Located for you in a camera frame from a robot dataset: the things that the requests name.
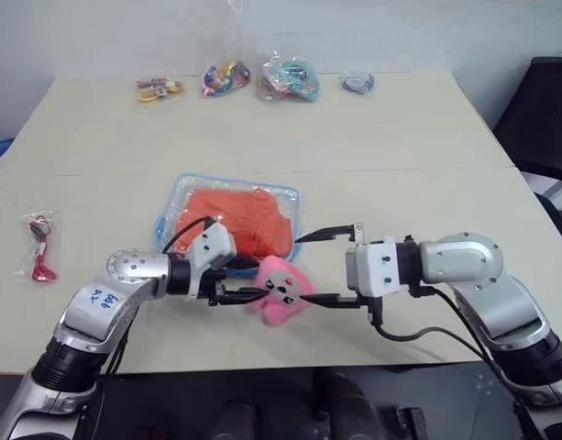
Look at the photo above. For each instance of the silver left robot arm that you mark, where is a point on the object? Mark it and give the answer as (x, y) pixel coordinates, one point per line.
(124, 275)

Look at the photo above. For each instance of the pink plush toy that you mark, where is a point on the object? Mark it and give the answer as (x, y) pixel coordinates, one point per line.
(285, 293)

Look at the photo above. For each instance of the bag of yellow pink clips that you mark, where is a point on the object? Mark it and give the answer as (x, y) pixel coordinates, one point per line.
(159, 87)

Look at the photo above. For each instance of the clear blue-trimmed plastic pouch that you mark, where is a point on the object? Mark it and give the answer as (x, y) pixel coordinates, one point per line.
(189, 192)

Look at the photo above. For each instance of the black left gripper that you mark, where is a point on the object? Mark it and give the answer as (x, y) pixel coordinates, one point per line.
(212, 284)

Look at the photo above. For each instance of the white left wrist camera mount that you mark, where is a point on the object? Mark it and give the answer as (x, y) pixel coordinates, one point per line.
(212, 247)

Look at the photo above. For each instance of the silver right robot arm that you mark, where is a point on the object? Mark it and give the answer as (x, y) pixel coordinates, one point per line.
(482, 275)

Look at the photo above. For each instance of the bag of colourful balloons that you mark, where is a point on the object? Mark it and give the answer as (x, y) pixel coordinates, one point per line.
(225, 78)

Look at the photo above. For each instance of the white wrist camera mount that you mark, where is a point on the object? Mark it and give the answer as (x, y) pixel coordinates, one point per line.
(377, 266)
(212, 247)

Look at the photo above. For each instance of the black office chair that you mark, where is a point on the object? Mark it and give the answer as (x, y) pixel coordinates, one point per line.
(542, 119)

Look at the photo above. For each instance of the bag of colourful rubber bands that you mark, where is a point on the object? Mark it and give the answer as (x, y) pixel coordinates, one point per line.
(287, 78)

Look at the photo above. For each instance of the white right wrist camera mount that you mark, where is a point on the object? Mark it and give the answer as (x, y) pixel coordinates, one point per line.
(377, 266)

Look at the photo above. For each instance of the orange cloth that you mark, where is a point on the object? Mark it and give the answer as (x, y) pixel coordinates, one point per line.
(244, 220)

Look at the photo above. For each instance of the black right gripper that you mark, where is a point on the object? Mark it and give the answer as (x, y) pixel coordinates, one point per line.
(351, 270)

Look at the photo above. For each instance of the small bag of blue items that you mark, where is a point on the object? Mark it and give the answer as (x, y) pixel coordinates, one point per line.
(356, 82)

